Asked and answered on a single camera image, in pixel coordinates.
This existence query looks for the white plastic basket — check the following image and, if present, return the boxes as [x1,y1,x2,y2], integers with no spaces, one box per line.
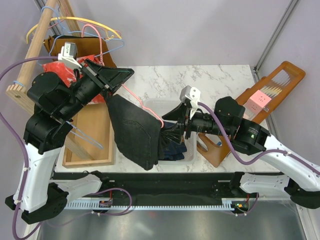
[143,98,197,166]

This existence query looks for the pink cube power socket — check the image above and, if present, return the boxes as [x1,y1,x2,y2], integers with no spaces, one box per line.
[244,90,272,115]

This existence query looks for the brown wooden tray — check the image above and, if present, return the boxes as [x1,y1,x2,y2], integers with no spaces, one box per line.
[197,61,306,168]

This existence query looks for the wooden clothes rack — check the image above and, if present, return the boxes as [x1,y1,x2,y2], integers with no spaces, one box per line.
[5,0,118,168]

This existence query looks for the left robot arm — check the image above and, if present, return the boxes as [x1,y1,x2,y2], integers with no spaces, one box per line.
[5,57,134,224]

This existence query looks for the black jeans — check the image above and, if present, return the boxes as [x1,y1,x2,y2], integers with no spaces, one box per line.
[106,93,186,171]

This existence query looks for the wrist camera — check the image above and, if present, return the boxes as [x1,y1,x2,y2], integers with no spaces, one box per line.
[179,85,201,120]
[57,42,82,70]

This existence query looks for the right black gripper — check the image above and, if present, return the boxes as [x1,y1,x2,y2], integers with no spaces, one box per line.
[156,100,231,145]

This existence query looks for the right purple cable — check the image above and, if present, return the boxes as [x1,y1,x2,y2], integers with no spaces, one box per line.
[197,102,320,176]

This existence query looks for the light blue wire hanger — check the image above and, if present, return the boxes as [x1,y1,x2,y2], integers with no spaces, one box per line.
[6,81,104,150]

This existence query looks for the white cable duct rail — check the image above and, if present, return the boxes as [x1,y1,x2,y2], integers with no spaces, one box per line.
[65,197,248,211]

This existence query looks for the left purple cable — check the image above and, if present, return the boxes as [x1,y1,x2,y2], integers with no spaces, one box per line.
[0,56,61,240]

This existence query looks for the yellow plastic hanger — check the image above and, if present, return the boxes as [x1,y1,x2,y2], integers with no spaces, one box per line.
[25,16,122,44]

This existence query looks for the brown trousers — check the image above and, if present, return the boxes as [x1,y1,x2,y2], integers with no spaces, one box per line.
[43,35,101,60]

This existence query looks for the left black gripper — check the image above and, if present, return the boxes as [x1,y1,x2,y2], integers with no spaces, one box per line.
[58,58,135,120]

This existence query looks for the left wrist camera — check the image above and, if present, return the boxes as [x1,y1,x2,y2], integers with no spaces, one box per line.
[57,42,82,70]

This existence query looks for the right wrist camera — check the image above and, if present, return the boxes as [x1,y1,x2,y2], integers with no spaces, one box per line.
[179,85,201,120]

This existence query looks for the dark blue jeans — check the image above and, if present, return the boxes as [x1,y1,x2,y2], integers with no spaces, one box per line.
[158,121,187,161]

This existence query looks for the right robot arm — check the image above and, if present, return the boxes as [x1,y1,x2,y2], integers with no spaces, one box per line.
[162,96,320,209]

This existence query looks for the purple cable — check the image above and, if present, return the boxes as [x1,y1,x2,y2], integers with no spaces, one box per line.
[0,56,61,240]
[197,102,320,176]

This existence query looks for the red white patterned trousers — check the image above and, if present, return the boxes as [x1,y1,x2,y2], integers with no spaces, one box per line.
[41,55,107,105]

